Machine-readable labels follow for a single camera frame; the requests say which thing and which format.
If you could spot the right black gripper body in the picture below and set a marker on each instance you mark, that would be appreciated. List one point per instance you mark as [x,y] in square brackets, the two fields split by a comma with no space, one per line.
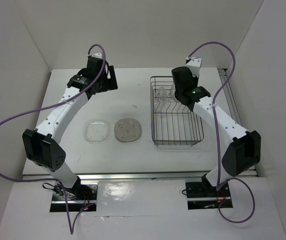
[195,79]

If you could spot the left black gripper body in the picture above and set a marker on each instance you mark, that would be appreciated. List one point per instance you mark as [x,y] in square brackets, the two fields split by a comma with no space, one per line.
[102,83]

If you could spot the smoky plate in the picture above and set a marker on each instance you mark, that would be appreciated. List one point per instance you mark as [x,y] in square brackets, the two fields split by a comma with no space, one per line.
[127,130]
[172,93]

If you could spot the clear plate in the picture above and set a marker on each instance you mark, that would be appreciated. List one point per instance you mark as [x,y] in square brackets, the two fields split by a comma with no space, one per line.
[160,99]
[96,131]

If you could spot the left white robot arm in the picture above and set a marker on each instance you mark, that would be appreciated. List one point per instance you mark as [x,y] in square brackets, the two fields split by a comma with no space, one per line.
[42,145]

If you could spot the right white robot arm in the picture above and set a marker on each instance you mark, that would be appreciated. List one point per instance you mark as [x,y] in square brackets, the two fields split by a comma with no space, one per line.
[239,149]

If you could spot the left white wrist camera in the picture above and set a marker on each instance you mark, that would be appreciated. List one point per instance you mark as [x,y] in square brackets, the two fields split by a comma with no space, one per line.
[95,55]

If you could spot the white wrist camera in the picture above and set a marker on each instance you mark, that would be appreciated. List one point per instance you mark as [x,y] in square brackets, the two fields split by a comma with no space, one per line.
[194,65]
[95,55]

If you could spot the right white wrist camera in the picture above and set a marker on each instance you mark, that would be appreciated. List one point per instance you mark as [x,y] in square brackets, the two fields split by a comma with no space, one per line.
[194,65]

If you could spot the wire dish rack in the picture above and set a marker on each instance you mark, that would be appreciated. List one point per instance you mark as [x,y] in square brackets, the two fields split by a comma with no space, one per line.
[176,125]

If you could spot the front aluminium rail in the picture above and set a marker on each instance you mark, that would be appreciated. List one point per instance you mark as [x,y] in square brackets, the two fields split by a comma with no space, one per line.
[142,175]

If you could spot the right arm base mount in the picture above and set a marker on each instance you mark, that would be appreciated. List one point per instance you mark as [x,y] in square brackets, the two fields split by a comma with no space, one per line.
[199,199]

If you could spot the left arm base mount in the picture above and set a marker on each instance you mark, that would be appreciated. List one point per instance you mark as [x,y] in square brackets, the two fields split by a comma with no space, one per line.
[86,202]

